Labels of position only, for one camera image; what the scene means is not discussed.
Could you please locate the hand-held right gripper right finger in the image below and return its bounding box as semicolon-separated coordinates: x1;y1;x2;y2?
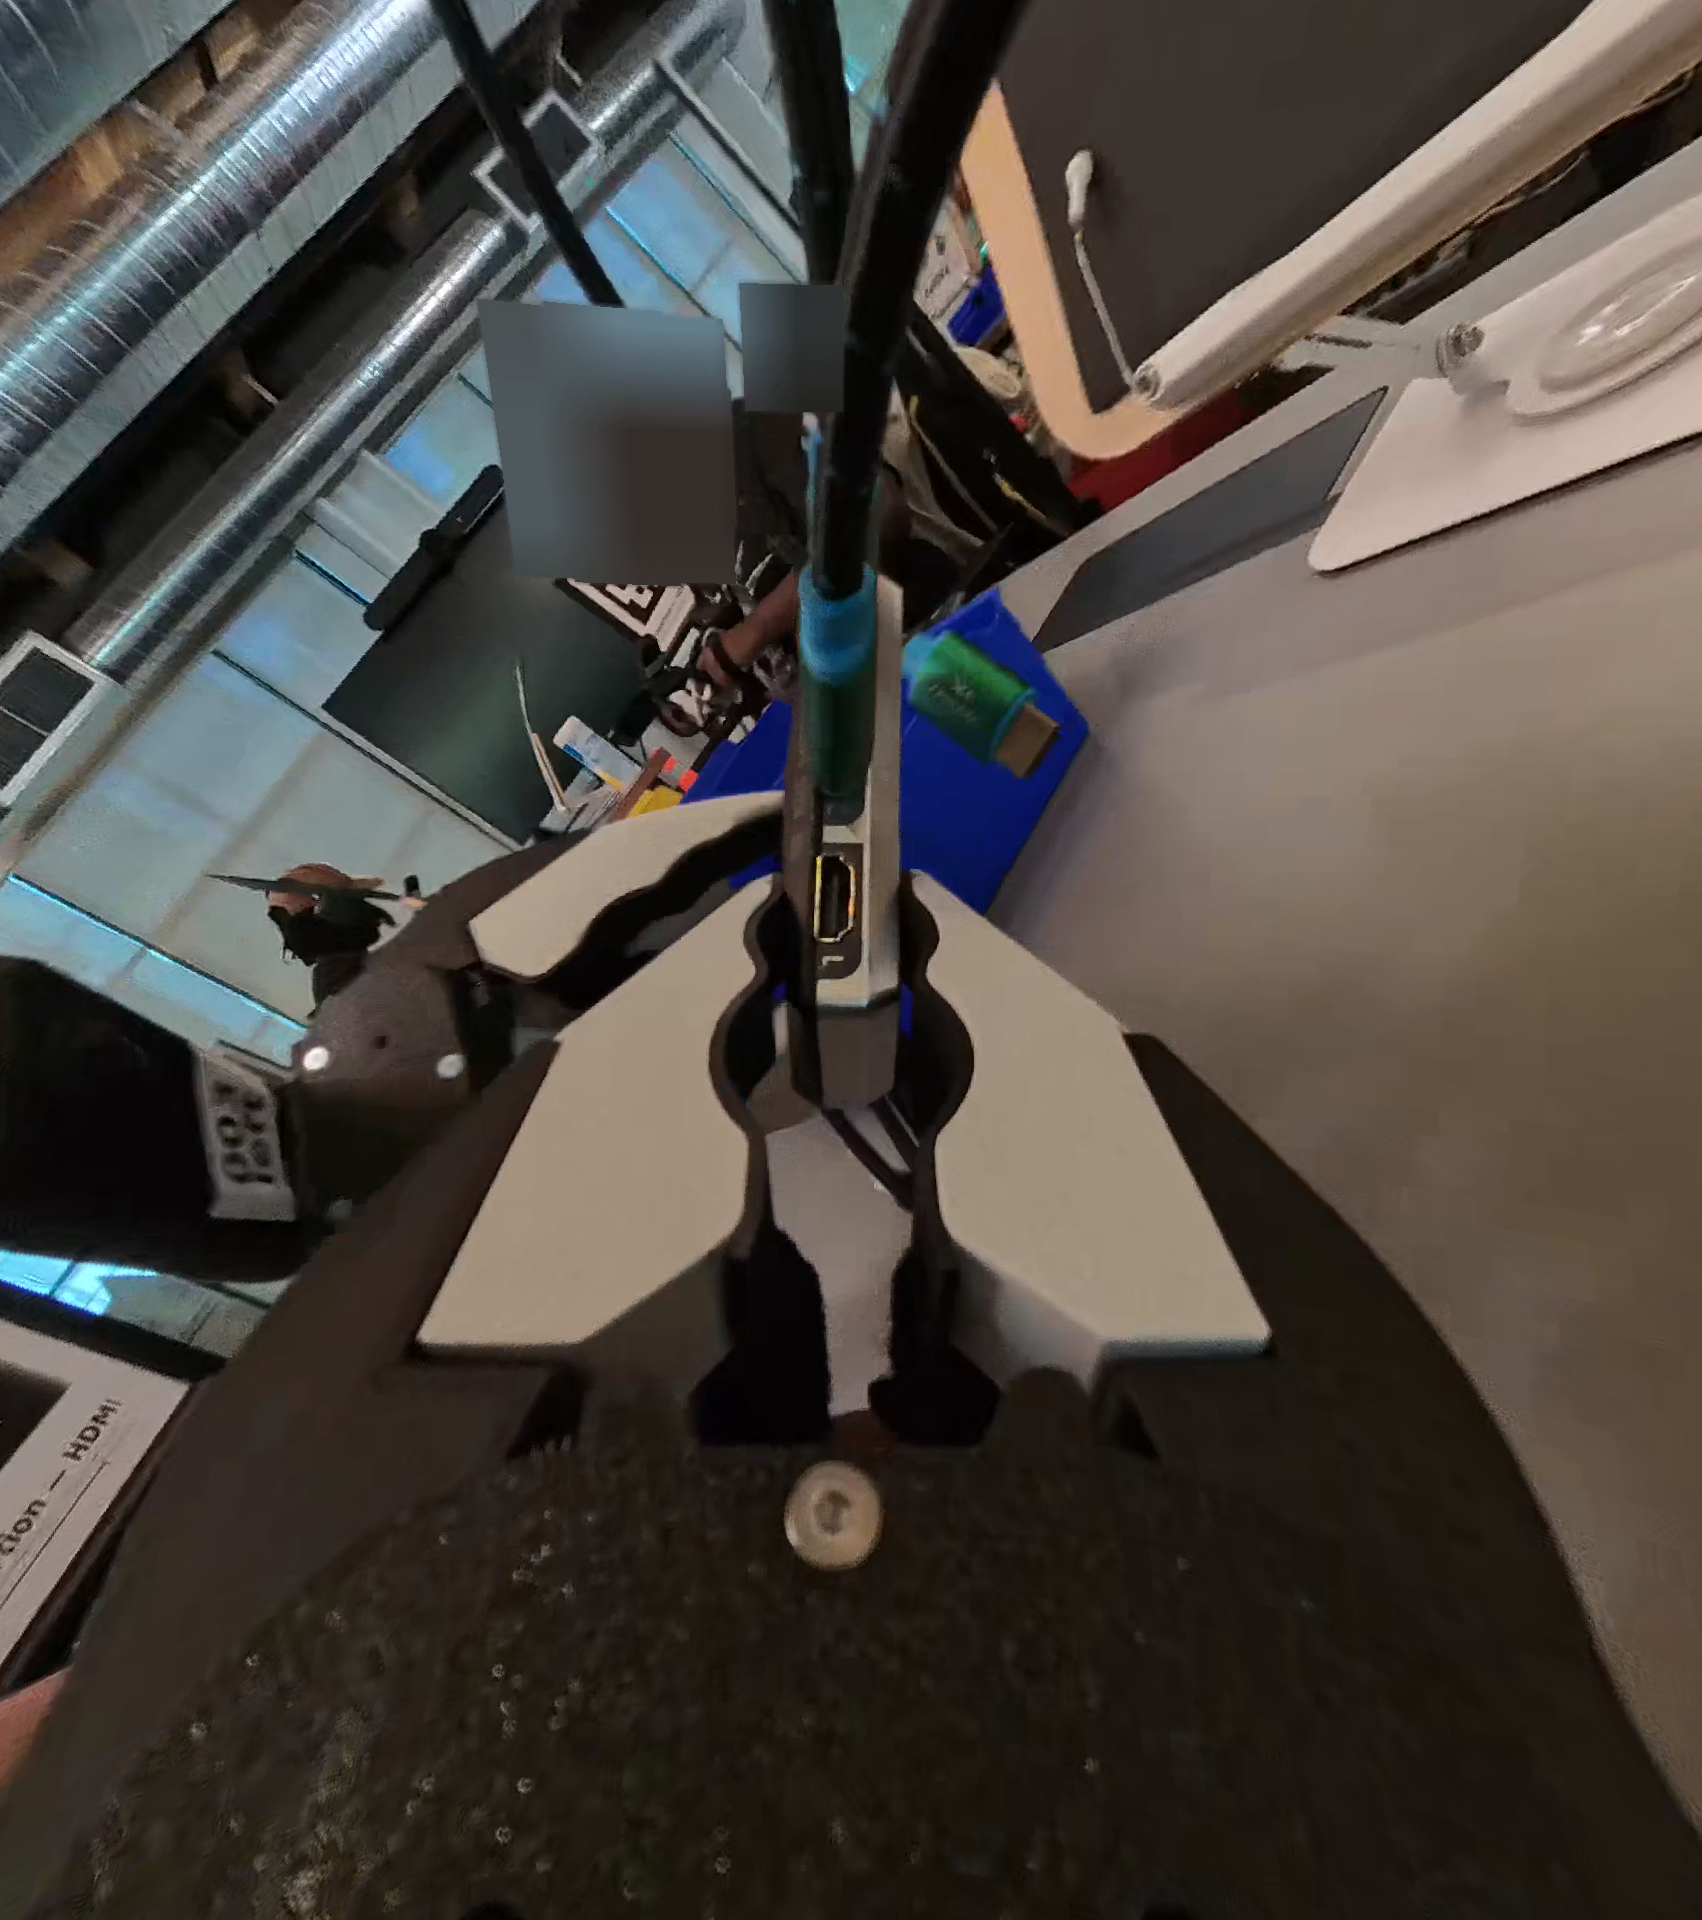
867;869;1273;1446

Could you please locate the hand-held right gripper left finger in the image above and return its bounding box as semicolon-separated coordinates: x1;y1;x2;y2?
415;877;834;1448

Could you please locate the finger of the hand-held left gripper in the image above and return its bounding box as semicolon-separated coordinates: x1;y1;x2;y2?
468;793;790;984

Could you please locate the black HDMI switch box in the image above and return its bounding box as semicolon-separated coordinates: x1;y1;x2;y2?
783;576;943;1202

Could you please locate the large blue plastic bin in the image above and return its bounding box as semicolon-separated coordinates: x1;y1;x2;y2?
686;589;1093;916

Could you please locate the thick braided HDMI cable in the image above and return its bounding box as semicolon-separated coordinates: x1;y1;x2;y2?
761;0;1067;783

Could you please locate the grey desk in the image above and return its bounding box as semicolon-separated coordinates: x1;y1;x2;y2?
925;67;1702;1920

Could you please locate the black video bar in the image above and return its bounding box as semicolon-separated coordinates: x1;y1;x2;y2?
362;465;508;630

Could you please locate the ceiling air vent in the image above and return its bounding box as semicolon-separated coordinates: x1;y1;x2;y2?
471;94;599;226
0;630;102;797

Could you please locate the small blue plastic bin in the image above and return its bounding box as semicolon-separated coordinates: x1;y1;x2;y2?
942;252;1014;344

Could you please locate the black stand pole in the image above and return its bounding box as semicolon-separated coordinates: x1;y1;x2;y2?
428;0;628;307

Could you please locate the white metal stand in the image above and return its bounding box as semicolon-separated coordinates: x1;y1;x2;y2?
1128;0;1702;575

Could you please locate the large black wall display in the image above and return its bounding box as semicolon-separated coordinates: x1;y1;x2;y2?
326;570;643;844

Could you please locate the silver ceiling duct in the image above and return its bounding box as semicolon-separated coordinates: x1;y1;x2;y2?
0;0;538;588
70;30;792;677

